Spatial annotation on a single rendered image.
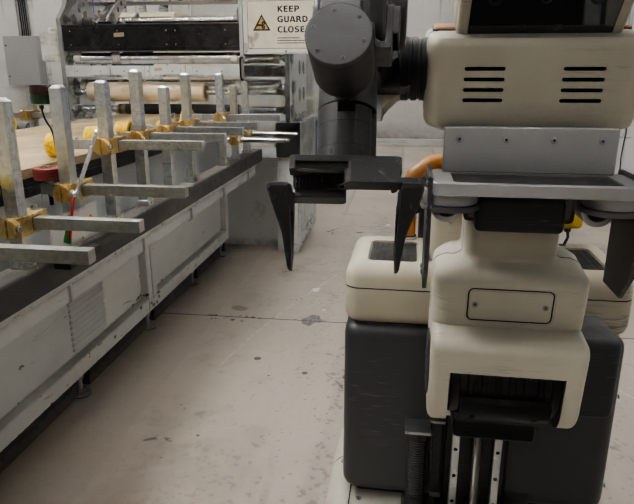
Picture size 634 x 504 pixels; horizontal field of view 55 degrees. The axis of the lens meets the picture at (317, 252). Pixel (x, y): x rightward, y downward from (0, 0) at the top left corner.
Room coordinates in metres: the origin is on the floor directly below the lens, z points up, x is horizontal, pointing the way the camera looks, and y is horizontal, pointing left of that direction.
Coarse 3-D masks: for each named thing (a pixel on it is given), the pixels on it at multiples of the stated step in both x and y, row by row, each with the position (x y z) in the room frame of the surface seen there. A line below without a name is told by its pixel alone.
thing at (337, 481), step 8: (336, 448) 1.34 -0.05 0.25; (336, 456) 1.29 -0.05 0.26; (336, 464) 1.25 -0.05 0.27; (336, 472) 1.22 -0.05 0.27; (336, 480) 1.18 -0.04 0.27; (344, 480) 1.17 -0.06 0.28; (328, 488) 1.18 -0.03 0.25; (336, 488) 1.15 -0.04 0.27; (344, 488) 1.15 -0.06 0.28; (352, 488) 1.14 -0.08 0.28; (328, 496) 1.15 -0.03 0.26; (336, 496) 1.12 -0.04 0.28; (344, 496) 1.12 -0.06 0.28; (352, 496) 1.12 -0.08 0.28; (360, 496) 1.12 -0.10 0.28; (368, 496) 1.12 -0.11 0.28; (376, 496) 1.12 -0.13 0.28; (384, 496) 1.12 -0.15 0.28; (392, 496) 1.12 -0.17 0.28; (400, 496) 1.12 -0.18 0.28; (424, 496) 1.13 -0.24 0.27
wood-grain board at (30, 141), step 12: (84, 120) 3.59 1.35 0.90; (96, 120) 3.59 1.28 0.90; (120, 120) 3.59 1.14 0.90; (156, 120) 3.59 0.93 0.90; (204, 120) 3.59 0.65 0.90; (24, 132) 2.86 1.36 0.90; (36, 132) 2.86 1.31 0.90; (48, 132) 2.86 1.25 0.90; (72, 132) 2.86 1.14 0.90; (24, 144) 2.38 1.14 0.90; (36, 144) 2.38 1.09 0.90; (24, 156) 2.03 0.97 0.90; (36, 156) 2.03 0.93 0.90; (48, 156) 2.03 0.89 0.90; (84, 156) 2.09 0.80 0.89; (96, 156) 2.17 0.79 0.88; (24, 168) 1.76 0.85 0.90
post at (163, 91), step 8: (160, 88) 2.42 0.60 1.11; (168, 88) 2.44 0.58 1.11; (160, 96) 2.42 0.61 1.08; (168, 96) 2.44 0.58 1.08; (160, 104) 2.42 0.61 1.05; (168, 104) 2.43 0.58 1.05; (160, 112) 2.42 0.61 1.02; (168, 112) 2.43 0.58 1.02; (160, 120) 2.42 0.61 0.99; (168, 120) 2.42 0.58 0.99; (168, 152) 2.42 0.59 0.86; (168, 160) 2.42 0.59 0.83; (168, 168) 2.42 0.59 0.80; (168, 176) 2.42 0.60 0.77; (168, 184) 2.42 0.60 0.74
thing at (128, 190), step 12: (48, 192) 1.73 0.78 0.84; (84, 192) 1.72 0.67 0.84; (96, 192) 1.71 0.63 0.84; (108, 192) 1.71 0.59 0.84; (120, 192) 1.70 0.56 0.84; (132, 192) 1.70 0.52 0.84; (144, 192) 1.69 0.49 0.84; (156, 192) 1.69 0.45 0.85; (168, 192) 1.68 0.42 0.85; (180, 192) 1.68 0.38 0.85
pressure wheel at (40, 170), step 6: (36, 168) 1.72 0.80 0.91; (42, 168) 1.72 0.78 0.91; (48, 168) 1.72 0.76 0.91; (54, 168) 1.72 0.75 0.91; (36, 174) 1.71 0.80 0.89; (42, 174) 1.71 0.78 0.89; (48, 174) 1.71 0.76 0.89; (54, 174) 1.72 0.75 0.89; (36, 180) 1.71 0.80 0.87; (42, 180) 1.71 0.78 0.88; (48, 180) 1.71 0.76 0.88; (54, 180) 1.72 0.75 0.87
